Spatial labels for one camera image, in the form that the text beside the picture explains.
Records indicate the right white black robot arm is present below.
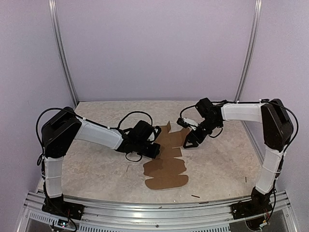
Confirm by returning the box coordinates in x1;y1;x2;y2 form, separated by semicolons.
177;98;298;219

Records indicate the brown cardboard box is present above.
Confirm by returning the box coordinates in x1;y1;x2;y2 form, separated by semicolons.
143;122;190;190

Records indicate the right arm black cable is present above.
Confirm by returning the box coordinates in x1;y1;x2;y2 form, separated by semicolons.
180;100;227;119

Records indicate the right aluminium corner post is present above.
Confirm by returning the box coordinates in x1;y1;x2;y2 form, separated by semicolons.
234;0;262;102

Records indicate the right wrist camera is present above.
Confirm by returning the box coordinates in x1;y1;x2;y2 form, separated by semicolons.
177;117;198;130

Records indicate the front aluminium frame rail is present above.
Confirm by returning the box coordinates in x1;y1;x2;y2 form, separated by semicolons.
13;191;300;232

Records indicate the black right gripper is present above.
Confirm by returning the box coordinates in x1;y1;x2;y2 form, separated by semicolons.
183;117;221;148

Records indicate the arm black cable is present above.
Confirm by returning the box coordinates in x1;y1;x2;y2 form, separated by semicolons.
117;111;155;162
180;100;227;119

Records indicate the left aluminium corner post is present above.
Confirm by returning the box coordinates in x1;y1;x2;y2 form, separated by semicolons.
48;0;79;107

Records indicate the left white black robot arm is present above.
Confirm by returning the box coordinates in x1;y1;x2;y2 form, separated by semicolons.
36;107;161;220

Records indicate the aluminium corner post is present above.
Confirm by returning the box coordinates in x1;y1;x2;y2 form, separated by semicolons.
234;0;262;102
48;0;79;107

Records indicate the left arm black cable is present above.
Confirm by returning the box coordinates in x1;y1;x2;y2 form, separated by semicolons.
117;111;155;162

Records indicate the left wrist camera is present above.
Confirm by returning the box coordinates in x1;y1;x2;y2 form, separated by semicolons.
147;126;162;143

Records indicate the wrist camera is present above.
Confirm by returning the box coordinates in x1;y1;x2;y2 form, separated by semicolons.
177;117;198;130
147;126;162;143

